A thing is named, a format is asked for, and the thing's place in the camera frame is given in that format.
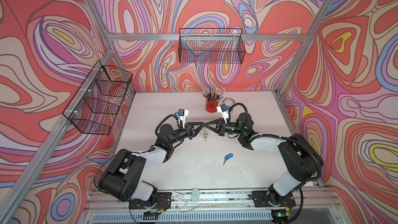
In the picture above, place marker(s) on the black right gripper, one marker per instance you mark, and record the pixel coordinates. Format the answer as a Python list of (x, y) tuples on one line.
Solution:
[(221, 129)]

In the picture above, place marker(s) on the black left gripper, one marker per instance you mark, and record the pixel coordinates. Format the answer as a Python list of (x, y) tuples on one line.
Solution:
[(188, 132)]

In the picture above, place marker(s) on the silver metal keyring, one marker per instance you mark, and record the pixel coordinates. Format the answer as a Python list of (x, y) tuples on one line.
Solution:
[(205, 133)]

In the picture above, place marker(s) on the blue headed key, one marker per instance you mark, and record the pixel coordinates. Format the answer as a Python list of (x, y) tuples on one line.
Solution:
[(227, 157)]

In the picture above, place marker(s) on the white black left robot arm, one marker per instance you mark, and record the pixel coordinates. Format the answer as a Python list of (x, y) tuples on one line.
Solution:
[(122, 177)]

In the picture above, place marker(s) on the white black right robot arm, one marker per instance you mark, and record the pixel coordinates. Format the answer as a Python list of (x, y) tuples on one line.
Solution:
[(302, 162)]

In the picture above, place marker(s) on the red pencil cup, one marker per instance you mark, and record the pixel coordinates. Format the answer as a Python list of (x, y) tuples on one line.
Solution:
[(211, 106)]

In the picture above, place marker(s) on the tape roll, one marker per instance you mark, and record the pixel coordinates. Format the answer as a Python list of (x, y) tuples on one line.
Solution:
[(228, 101)]

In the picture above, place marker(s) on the pencils in cup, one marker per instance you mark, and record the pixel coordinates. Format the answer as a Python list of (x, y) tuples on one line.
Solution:
[(212, 95)]

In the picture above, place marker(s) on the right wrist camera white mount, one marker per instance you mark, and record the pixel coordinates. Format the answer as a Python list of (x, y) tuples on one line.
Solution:
[(225, 112)]

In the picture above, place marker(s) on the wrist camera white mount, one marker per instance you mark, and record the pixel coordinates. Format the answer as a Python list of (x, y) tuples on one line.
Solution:
[(225, 112), (182, 114)]

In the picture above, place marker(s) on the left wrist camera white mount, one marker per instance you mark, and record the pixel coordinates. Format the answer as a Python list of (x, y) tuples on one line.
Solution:
[(182, 114)]

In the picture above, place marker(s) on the black wire basket back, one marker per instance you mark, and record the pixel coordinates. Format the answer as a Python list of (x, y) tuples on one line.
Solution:
[(211, 46)]

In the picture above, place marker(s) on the black wire basket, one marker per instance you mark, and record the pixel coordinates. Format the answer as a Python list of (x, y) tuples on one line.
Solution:
[(211, 46), (104, 90)]

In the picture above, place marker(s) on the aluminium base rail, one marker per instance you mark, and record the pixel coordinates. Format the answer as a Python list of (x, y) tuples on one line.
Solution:
[(229, 206)]

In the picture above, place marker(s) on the black wire basket left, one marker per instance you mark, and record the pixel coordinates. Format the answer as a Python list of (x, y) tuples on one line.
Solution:
[(104, 90)]

